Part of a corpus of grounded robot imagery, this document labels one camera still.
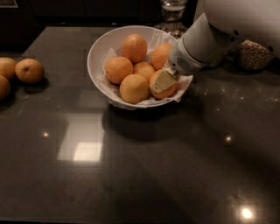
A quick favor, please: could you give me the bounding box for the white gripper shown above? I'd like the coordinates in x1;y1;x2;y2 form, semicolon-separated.
150;38;206;94

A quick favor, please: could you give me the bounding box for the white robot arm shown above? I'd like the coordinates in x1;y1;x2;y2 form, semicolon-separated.
150;0;280;93

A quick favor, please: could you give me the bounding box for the small orange at bowl centre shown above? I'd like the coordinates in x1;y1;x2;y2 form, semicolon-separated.
133;61;156;81

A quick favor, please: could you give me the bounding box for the white bowl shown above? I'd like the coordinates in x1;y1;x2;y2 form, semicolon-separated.
87;24;194;110

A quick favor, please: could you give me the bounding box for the white paper liner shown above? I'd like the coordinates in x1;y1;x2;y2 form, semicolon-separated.
95;29;194;111

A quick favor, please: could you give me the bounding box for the middle glass jar with grains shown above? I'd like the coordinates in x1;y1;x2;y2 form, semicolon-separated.
206;50;229;69

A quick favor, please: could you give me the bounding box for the glass jar with grains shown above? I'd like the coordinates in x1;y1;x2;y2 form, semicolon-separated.
155;0;188;39
234;40;275;71
206;50;229;69

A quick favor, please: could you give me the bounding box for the left glass jar with grains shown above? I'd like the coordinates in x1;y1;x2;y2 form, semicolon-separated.
155;0;188;39

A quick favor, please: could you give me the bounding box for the right glass jar with grains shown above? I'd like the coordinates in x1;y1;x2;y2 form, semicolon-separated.
234;40;275;71

